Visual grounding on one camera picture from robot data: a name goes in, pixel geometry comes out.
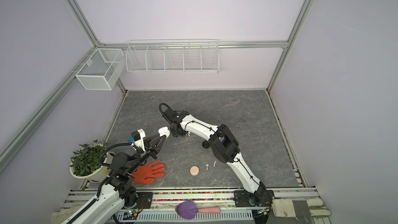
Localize purple pink brush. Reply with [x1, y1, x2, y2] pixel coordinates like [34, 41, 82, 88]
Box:
[175, 201, 221, 220]

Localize white mesh box basket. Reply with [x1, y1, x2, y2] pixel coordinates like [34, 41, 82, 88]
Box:
[76, 48, 126, 91]

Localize potted green plant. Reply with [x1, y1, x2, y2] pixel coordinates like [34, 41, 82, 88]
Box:
[69, 140, 115, 183]

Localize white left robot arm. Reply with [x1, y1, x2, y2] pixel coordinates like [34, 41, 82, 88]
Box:
[64, 130, 170, 224]

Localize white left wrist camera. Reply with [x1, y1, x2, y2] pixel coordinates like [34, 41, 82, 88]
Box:
[128, 129, 146, 151]

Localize pink round charging case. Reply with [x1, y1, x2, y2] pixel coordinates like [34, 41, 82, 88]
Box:
[190, 166, 200, 176]

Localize white earbud charging case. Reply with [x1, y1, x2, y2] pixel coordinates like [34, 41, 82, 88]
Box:
[158, 127, 170, 138]

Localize red rubber glove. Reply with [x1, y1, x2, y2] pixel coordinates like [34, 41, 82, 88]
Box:
[131, 160, 166, 185]

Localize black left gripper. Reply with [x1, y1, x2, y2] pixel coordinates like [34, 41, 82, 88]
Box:
[126, 133, 165, 174]

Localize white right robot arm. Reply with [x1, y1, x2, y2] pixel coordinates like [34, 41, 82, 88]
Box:
[159, 103, 274, 207]

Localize black round charging case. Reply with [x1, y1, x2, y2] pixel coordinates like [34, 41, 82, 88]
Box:
[202, 141, 210, 149]

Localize white wire wall shelf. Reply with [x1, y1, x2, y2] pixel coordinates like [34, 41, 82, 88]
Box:
[125, 39, 220, 73]

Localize white vented rail base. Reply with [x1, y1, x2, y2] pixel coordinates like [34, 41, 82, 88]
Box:
[111, 209, 254, 223]

